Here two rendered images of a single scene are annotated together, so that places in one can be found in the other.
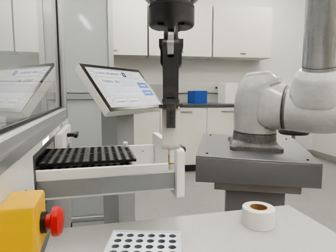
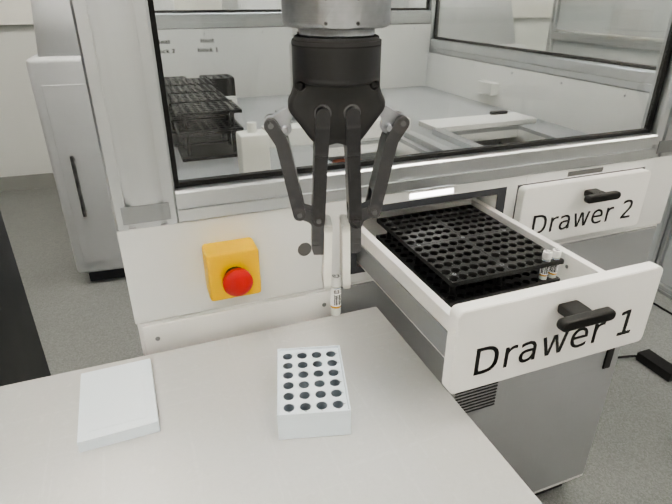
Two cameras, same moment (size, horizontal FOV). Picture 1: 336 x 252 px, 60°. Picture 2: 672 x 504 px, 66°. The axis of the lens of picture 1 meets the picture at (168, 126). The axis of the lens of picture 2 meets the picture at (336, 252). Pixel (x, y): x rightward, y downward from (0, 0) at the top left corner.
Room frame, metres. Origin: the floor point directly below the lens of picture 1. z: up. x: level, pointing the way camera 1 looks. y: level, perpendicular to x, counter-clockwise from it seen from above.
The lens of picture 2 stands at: (0.43, -0.47, 1.22)
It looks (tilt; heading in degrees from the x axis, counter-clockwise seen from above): 26 degrees down; 83
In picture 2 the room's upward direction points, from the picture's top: straight up
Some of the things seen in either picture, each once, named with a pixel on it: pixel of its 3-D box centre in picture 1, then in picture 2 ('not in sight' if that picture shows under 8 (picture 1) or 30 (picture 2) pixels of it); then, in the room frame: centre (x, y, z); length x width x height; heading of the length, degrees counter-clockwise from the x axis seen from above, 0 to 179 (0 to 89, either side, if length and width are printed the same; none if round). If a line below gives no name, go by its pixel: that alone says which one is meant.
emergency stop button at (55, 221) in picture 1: (52, 221); (237, 280); (0.38, 0.16, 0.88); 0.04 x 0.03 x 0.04; 14
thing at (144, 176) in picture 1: (83, 168); (456, 256); (0.71, 0.21, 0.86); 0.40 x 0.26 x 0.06; 104
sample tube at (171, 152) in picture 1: (171, 156); (335, 295); (0.49, -0.01, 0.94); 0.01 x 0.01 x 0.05
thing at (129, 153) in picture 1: (128, 152); (505, 269); (0.73, 0.10, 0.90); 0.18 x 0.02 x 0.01; 14
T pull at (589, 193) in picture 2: (72, 134); (597, 194); (1.00, 0.33, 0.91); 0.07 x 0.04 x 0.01; 14
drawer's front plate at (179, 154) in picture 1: (165, 159); (555, 324); (0.76, 0.01, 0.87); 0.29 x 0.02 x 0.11; 14
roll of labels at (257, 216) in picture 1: (258, 215); not in sight; (0.62, -0.20, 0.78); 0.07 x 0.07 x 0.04
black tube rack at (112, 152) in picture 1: (87, 166); (460, 256); (0.71, 0.20, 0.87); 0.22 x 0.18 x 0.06; 104
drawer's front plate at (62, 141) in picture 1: (64, 144); (581, 206); (1.00, 0.36, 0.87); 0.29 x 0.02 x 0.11; 14
